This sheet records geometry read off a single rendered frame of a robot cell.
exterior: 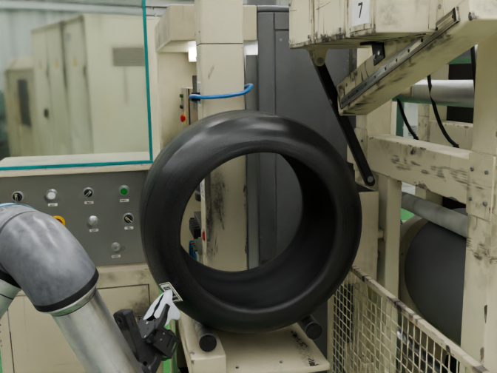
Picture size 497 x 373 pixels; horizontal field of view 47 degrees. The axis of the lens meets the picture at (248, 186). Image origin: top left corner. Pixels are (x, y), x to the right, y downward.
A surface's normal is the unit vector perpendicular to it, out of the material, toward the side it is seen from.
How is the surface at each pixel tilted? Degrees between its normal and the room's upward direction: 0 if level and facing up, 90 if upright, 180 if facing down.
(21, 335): 90
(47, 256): 58
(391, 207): 90
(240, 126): 44
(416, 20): 90
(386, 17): 90
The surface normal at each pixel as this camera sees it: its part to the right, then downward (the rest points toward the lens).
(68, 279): 0.47, -0.11
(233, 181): 0.22, 0.18
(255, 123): 0.12, -0.61
